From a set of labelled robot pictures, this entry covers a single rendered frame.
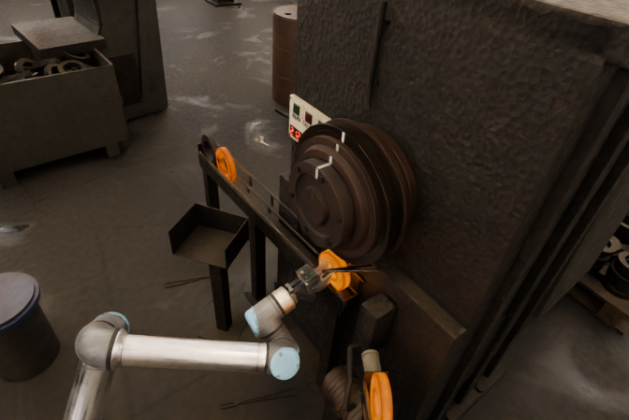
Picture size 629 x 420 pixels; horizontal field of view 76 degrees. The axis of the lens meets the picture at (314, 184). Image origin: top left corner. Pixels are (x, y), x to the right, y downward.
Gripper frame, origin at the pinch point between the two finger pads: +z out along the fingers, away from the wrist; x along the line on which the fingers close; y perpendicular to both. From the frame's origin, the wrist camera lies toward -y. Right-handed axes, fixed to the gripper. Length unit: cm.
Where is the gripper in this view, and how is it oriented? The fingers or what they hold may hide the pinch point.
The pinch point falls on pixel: (334, 266)
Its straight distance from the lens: 153.8
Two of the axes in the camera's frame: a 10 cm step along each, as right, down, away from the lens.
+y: -1.5, -6.7, -7.2
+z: 8.0, -5.2, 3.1
